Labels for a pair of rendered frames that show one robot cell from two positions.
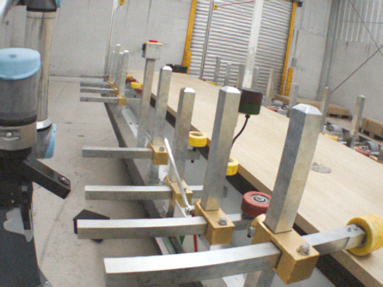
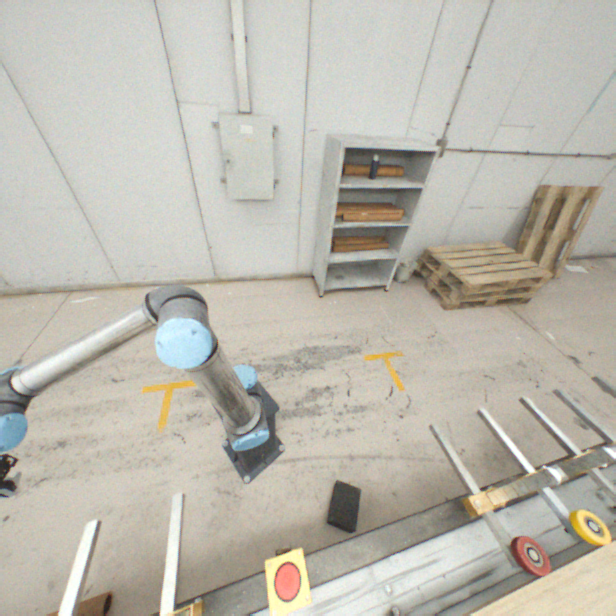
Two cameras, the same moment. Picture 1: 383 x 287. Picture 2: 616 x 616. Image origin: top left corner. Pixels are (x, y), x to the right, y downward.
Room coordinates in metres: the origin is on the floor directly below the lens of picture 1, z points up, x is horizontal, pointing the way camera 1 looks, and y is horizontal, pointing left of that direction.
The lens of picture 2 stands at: (1.36, 0.23, 1.86)
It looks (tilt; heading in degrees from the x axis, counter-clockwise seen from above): 42 degrees down; 93
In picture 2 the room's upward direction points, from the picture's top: 6 degrees clockwise
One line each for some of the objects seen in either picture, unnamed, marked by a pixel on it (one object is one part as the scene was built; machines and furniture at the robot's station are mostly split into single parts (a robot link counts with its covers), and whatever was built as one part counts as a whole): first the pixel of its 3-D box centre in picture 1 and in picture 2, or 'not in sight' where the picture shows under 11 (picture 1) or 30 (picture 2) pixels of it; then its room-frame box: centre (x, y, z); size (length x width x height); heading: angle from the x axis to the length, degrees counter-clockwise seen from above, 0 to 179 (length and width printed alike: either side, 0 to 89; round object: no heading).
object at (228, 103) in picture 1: (212, 191); not in sight; (0.67, -0.06, 0.91); 0.03 x 0.03 x 0.48; 22
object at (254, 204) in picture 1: (254, 217); not in sight; (0.67, -0.18, 0.85); 0.08 x 0.08 x 0.11
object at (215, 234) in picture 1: (212, 220); not in sight; (0.65, -0.07, 0.85); 0.13 x 0.06 x 0.05; 22
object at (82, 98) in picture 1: (112, 100); (468, 482); (2.00, 0.55, 0.82); 0.43 x 0.03 x 0.04; 112
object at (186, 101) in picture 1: (176, 167); not in sight; (0.90, 0.03, 0.87); 0.03 x 0.03 x 0.48; 22
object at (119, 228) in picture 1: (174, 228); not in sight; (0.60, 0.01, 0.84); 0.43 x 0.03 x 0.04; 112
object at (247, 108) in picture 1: (247, 106); not in sight; (0.69, -0.11, 1.11); 0.06 x 0.06 x 0.02
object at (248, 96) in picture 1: (249, 95); not in sight; (0.69, -0.11, 1.14); 0.06 x 0.06 x 0.02
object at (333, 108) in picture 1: (314, 104); not in sight; (8.71, -3.33, 0.23); 2.41 x 0.77 x 0.17; 111
